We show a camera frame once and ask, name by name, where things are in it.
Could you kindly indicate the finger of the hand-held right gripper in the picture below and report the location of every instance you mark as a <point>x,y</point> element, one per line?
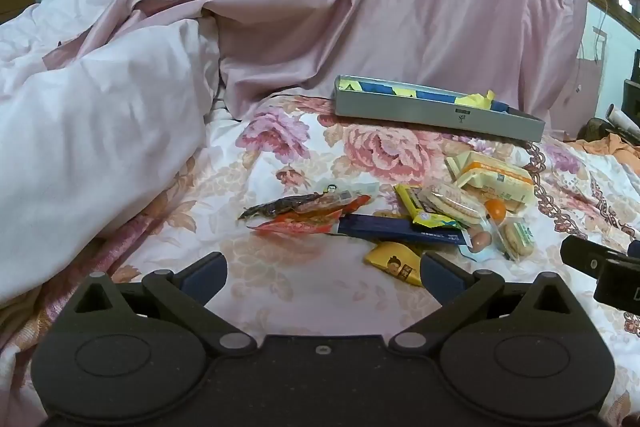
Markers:
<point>582,252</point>

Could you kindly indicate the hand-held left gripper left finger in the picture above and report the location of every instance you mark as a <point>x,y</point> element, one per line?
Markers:
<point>207,278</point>

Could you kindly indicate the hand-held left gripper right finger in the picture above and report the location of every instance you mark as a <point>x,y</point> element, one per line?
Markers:
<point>440,279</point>

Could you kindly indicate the small golden yellow packet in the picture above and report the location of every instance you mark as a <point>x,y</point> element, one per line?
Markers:
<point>395,262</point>

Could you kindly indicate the clear braised egg packet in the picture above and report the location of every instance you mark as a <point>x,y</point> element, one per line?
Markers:
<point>480,241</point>

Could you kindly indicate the clear packet with orange ball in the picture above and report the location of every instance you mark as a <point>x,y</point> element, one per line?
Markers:
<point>516,239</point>

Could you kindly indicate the clear round cracker packet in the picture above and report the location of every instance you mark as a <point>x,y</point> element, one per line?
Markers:
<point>450,202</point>

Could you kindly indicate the dark blue bar packet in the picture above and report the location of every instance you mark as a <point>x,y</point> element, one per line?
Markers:
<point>380,227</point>

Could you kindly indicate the yellow green biscuit packet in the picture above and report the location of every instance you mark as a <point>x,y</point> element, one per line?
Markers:
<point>407,199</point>

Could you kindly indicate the small orange fruit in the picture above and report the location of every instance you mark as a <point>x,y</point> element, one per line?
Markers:
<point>495,208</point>

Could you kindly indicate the red orange snack packet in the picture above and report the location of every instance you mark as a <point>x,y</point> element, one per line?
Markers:
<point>295,226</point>

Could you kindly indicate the dark dried fish packet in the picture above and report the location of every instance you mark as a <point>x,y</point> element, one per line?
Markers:
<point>280,206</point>

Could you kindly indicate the large yellow white cracker packet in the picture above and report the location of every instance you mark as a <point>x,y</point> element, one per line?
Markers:
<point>495,179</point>

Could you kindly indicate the grey rectangular box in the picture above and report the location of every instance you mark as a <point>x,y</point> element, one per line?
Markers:
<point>425,113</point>

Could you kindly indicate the floral bedsheet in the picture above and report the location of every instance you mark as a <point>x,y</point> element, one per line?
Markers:
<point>300,267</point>

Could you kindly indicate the orange cloth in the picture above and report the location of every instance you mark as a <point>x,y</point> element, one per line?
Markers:
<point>610,148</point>

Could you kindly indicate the dark brown bag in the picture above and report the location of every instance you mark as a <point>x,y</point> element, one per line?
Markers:
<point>592,129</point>

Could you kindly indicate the rolled white paper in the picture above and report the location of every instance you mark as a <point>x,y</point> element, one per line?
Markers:
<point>622,117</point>

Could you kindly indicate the black appliance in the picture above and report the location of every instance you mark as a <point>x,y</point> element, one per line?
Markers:
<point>632,97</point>

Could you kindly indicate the white duvet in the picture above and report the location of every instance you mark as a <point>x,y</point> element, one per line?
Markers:
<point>75,132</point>

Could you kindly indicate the blue yellow box liner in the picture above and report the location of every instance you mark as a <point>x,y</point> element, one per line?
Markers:
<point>380,87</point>

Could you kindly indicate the pink curtain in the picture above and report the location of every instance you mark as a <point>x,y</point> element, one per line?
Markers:
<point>400,7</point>

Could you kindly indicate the wooden window frame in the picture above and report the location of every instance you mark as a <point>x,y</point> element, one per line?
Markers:
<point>615,9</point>

